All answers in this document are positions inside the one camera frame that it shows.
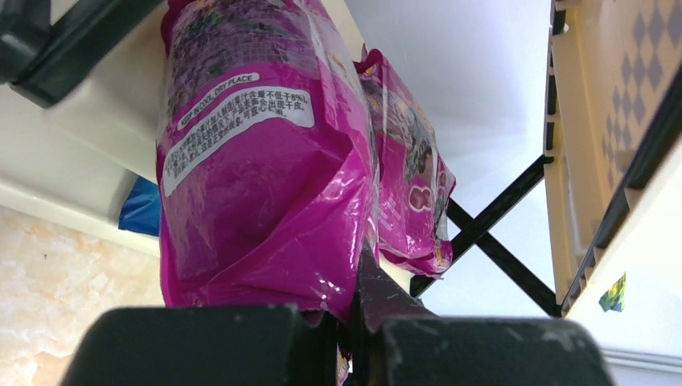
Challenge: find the cream three-tier shelf rack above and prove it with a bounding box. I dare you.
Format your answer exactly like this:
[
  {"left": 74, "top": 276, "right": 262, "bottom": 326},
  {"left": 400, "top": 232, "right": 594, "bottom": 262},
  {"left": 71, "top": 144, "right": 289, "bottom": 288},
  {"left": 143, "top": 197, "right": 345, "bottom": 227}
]
[{"left": 0, "top": 0, "right": 682, "bottom": 368}]

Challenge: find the green yellow candy bag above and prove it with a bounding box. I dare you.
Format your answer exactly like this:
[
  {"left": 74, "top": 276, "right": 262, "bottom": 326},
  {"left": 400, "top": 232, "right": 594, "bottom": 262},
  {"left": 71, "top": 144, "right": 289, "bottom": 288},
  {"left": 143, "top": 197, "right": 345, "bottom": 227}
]
[{"left": 599, "top": 273, "right": 627, "bottom": 312}]

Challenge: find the purple grape candy bag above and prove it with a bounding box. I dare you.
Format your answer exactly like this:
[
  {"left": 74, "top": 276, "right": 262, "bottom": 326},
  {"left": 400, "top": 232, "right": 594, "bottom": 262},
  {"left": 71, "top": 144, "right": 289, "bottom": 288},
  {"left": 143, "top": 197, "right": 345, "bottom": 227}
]
[
  {"left": 156, "top": 1, "right": 376, "bottom": 320},
  {"left": 355, "top": 49, "right": 456, "bottom": 278}
]

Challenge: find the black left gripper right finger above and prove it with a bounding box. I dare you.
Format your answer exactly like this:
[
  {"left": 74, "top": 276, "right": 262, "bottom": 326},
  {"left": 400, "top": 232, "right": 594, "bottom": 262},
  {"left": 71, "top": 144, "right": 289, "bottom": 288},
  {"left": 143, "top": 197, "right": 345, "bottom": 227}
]
[{"left": 350, "top": 244, "right": 614, "bottom": 385}]

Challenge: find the blue candy bag on shelf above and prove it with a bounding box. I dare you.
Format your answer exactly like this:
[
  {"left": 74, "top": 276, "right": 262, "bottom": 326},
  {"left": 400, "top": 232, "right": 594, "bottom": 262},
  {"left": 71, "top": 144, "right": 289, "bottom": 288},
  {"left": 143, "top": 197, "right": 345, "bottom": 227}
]
[{"left": 118, "top": 177, "right": 161, "bottom": 236}]

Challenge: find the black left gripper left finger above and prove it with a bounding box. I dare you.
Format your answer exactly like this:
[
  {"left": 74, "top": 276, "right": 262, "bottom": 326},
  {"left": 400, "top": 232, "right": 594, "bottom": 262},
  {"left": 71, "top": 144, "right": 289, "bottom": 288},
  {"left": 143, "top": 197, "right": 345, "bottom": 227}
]
[{"left": 60, "top": 306, "right": 336, "bottom": 385}]

